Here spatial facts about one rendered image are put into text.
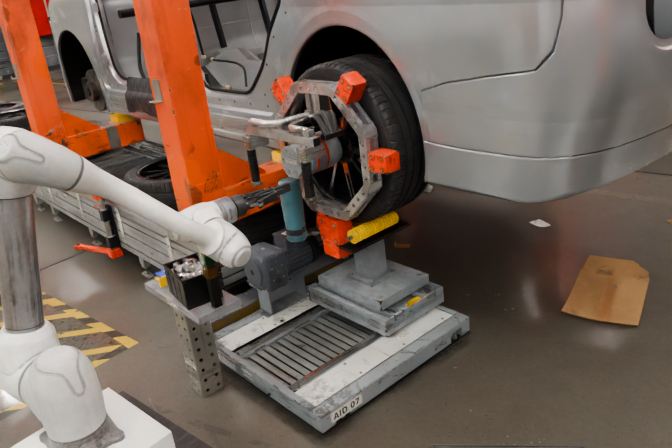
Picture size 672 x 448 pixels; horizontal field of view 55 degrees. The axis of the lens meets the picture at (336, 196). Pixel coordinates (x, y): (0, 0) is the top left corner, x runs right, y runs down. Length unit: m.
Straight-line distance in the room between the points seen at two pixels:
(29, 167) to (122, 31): 3.12
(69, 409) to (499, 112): 1.48
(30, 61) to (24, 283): 2.69
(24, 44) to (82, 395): 2.95
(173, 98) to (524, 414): 1.75
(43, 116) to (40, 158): 2.81
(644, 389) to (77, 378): 1.87
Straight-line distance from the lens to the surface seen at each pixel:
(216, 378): 2.68
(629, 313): 3.01
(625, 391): 2.57
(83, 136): 4.56
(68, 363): 1.81
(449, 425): 2.37
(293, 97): 2.56
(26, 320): 1.94
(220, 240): 1.86
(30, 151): 1.66
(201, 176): 2.72
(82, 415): 1.85
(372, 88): 2.36
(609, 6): 1.98
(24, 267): 1.89
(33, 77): 4.44
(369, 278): 2.80
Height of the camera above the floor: 1.53
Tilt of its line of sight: 20 degrees down
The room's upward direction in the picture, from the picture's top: 7 degrees counter-clockwise
